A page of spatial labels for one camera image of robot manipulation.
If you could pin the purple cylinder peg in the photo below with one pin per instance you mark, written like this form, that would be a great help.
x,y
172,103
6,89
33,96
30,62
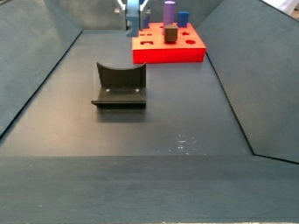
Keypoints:
x,y
168,11

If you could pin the brown hexagonal peg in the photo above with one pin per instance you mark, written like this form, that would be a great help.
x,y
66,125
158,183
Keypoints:
x,y
169,34

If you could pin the short blue peg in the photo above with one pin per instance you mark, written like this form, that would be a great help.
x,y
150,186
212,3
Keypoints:
x,y
182,18

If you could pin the black curved fixture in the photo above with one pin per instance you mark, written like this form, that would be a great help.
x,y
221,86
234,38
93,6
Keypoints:
x,y
121,87

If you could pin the tall blue rectangular peg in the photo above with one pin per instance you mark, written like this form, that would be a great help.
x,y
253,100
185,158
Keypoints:
x,y
144,13

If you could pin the light blue arch block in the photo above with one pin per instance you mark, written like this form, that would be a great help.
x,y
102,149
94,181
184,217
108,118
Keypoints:
x,y
132,17

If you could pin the red peg board block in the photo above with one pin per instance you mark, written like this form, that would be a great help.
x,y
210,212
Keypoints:
x,y
149,49

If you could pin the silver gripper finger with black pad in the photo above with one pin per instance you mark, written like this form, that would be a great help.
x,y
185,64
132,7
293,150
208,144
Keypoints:
x,y
120,6

